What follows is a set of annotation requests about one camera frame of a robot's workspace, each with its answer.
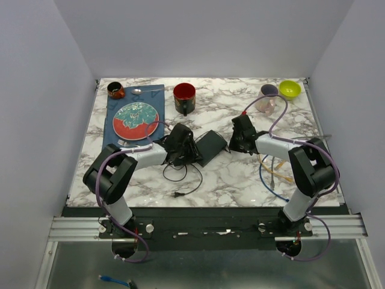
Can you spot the pink mug purple inside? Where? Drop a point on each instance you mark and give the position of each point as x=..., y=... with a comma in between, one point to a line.
x=267, y=104

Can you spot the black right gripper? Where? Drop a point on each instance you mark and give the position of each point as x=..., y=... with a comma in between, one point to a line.
x=231, y=146

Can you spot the small brown cup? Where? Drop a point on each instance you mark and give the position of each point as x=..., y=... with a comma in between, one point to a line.
x=115, y=90

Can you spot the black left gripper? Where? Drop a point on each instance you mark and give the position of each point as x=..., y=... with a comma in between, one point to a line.
x=193, y=153

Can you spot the black network switch box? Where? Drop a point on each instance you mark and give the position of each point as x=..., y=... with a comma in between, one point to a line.
x=209, y=146

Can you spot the lime green bowl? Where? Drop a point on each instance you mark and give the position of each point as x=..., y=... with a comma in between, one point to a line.
x=289, y=89

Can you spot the red and teal plate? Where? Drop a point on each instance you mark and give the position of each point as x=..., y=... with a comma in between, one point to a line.
x=134, y=121

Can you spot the aluminium rail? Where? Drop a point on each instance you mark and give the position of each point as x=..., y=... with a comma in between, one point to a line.
x=90, y=228

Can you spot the black mug red inside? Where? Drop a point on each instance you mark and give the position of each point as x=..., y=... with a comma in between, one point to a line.
x=184, y=98

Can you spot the black mounting base plate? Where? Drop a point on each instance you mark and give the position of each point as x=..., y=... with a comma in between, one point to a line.
x=206, y=228

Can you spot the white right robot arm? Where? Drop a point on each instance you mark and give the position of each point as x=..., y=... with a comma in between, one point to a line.
x=311, y=165

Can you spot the silver fork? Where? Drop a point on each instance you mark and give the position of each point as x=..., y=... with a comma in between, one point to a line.
x=123, y=143

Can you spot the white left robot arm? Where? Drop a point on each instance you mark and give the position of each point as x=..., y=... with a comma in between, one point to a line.
x=110, y=173

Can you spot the blue placemat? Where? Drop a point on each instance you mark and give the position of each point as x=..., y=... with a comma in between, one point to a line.
x=155, y=99

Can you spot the silver spoon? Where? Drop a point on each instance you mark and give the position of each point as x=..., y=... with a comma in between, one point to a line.
x=140, y=91

